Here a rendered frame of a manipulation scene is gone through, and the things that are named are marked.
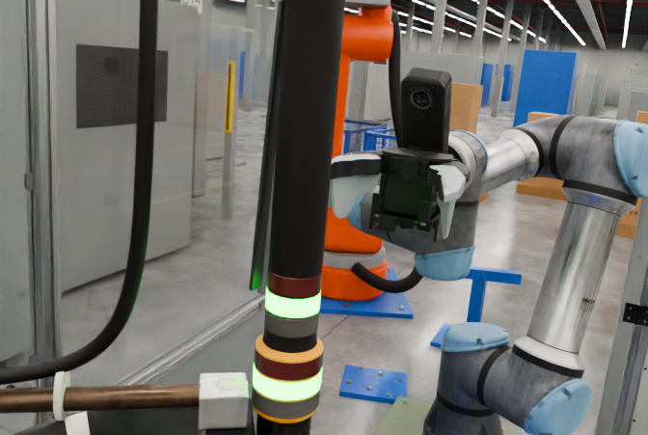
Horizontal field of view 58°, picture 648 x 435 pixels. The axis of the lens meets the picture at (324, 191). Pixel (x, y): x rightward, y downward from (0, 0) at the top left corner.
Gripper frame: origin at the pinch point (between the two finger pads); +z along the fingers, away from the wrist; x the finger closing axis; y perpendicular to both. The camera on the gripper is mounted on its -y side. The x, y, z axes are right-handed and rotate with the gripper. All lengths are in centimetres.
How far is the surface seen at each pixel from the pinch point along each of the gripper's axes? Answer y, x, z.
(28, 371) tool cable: 9.8, 12.1, 24.7
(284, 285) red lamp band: 3.9, -0.4, 17.3
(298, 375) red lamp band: 9.4, -1.7, 17.2
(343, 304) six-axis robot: 162, 125, -332
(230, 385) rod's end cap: 11.0, 2.5, 18.1
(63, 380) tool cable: 10.3, 10.4, 23.7
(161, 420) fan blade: 22.7, 14.7, 9.2
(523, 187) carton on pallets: 155, 59, -893
